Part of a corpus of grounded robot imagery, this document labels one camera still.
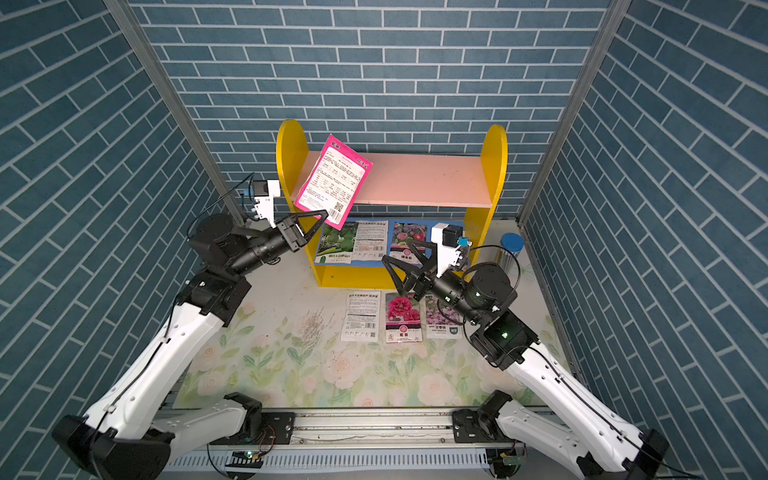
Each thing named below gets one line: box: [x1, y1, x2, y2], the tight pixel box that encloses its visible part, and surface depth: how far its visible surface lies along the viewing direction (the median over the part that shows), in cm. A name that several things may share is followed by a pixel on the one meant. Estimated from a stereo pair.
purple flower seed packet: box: [426, 295, 464, 339], surface depth 93 cm
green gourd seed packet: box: [315, 222, 359, 264], surface depth 93 cm
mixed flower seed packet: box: [388, 222, 427, 266], surface depth 98 cm
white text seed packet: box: [341, 290, 381, 342], surface depth 95 cm
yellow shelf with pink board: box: [277, 121, 508, 288], surface depth 78 cm
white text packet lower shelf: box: [352, 220, 388, 261], surface depth 98 cm
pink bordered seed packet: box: [293, 134, 374, 231], surface depth 62 cm
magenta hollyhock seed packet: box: [385, 292, 423, 344], surface depth 95 cm
